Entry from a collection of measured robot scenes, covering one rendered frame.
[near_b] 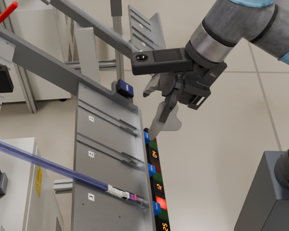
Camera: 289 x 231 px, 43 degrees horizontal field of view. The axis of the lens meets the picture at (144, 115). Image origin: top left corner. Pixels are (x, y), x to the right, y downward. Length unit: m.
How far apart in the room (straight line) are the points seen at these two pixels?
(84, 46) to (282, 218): 0.84
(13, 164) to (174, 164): 0.93
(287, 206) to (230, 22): 0.70
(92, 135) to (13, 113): 1.33
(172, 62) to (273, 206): 0.65
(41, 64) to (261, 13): 0.54
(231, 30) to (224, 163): 1.28
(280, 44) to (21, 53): 0.58
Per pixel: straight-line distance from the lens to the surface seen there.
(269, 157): 1.23
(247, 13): 0.63
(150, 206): 0.86
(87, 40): 1.24
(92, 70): 1.32
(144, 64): 0.67
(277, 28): 0.66
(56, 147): 1.94
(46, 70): 0.96
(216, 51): 0.66
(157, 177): 0.99
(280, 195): 1.16
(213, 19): 0.65
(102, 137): 0.90
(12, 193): 1.07
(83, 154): 0.82
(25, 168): 1.11
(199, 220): 1.68
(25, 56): 0.94
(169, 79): 0.72
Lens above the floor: 1.48
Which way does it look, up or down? 47 degrees down
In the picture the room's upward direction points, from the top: straight up
